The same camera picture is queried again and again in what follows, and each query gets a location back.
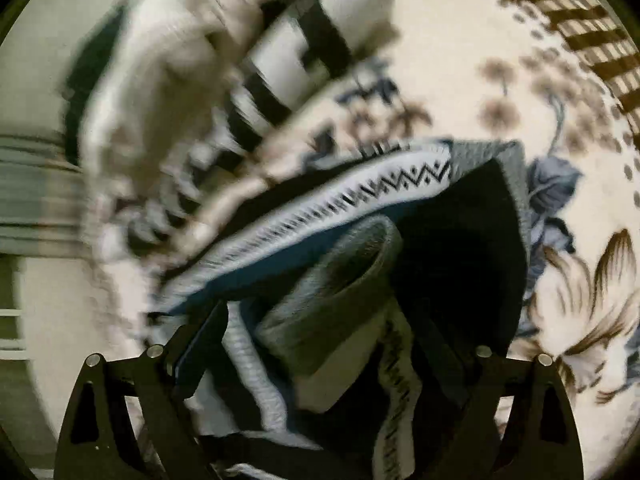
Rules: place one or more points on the green striped curtain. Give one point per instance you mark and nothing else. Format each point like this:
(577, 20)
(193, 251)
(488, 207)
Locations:
(42, 195)

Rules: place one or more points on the black grey striped sweater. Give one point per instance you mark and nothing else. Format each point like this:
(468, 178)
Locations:
(339, 285)

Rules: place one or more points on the dark green velvet duvet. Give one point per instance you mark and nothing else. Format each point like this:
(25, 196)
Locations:
(85, 71)

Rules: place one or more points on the folded white clothes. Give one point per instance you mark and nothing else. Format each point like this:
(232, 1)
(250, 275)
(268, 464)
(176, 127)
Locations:
(166, 71)

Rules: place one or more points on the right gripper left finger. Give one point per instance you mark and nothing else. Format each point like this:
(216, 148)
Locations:
(97, 438)

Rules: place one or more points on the black white FUSION garment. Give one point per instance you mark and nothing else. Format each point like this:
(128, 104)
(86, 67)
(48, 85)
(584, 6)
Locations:
(305, 43)

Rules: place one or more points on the floral bed blanket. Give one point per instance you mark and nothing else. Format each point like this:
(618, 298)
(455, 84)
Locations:
(460, 70)

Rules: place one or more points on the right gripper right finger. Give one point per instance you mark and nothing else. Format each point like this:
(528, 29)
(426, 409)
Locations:
(515, 419)

